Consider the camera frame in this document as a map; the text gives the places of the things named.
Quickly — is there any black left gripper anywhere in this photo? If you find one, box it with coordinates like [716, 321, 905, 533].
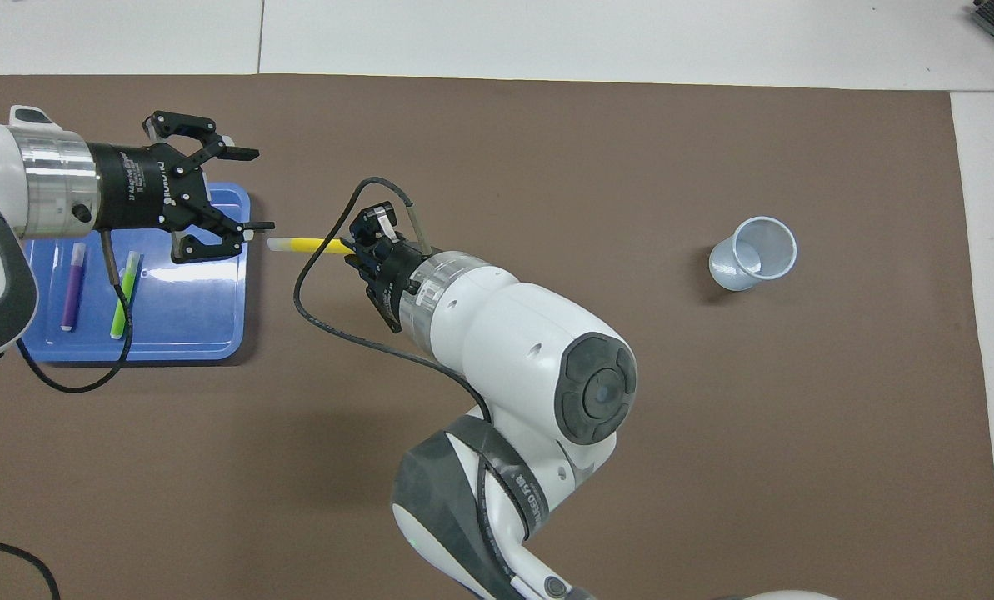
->
[88, 110, 277, 266]

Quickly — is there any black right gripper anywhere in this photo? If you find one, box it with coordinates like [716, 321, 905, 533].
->
[343, 202, 432, 336]

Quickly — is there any yellow pen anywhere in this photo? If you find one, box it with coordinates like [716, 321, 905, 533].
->
[266, 236, 357, 257]

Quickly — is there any green pen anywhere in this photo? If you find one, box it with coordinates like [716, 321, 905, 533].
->
[109, 251, 144, 341]

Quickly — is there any purple pen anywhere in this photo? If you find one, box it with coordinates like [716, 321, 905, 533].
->
[60, 242, 88, 333]

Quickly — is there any blue plastic tray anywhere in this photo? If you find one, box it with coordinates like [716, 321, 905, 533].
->
[15, 182, 252, 364]

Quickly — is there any brown table mat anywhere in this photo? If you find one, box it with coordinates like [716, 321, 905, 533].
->
[0, 73, 994, 600]

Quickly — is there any clear plastic cup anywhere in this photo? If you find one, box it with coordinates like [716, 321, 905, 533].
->
[708, 216, 798, 293]

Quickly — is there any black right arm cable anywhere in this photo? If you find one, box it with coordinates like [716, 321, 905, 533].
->
[292, 176, 495, 424]

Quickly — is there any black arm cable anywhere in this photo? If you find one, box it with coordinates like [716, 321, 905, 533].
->
[292, 176, 495, 424]
[0, 229, 136, 600]

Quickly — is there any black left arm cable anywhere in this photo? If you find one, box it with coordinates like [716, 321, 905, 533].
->
[0, 229, 136, 600]

